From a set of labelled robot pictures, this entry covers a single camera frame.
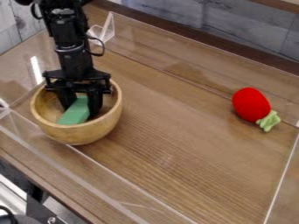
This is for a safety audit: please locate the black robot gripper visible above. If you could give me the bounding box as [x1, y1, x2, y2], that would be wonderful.
[42, 47, 110, 118]

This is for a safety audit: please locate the green foam stick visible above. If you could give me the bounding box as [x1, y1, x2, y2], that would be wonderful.
[56, 95, 89, 125]

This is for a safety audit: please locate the brown wooden bowl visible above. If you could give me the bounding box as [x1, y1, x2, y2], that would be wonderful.
[30, 80, 122, 145]

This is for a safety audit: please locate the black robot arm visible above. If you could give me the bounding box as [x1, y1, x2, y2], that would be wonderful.
[14, 0, 112, 118]

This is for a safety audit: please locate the red plush strawberry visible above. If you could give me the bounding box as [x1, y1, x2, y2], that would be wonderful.
[232, 87, 281, 132]

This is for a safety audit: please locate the black cable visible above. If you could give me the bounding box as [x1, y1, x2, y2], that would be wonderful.
[84, 36, 108, 58]

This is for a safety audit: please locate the clear acrylic tray wall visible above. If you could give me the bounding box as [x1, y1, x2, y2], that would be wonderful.
[0, 102, 196, 224]

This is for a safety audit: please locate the clear acrylic corner bracket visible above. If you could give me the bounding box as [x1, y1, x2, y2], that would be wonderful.
[86, 13, 114, 46]

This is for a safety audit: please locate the black metal table bracket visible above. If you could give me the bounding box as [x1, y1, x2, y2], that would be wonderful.
[25, 192, 66, 224]

